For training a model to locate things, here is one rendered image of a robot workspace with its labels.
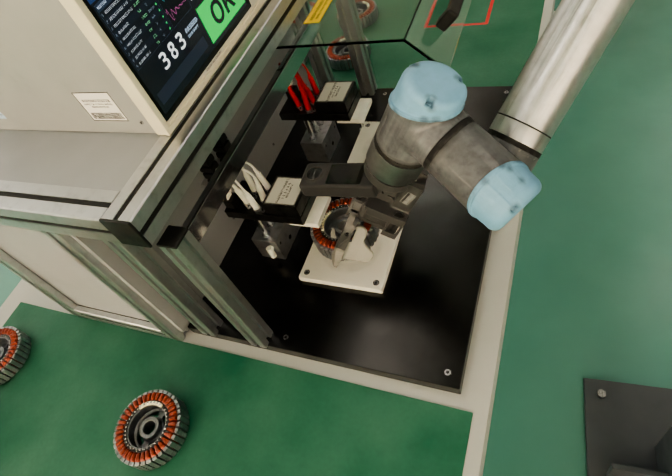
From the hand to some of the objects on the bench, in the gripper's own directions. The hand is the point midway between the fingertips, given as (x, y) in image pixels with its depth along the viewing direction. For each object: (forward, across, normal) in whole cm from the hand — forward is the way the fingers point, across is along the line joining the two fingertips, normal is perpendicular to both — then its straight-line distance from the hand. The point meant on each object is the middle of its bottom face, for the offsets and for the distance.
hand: (343, 230), depth 82 cm
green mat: (+18, -52, +16) cm, 58 cm away
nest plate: (+5, 0, -3) cm, 6 cm away
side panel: (+26, -20, +31) cm, 46 cm away
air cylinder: (+12, 0, +10) cm, 15 cm away
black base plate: (+8, +12, -3) cm, 14 cm away
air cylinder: (+12, +24, +10) cm, 29 cm away
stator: (+17, +59, +14) cm, 63 cm away
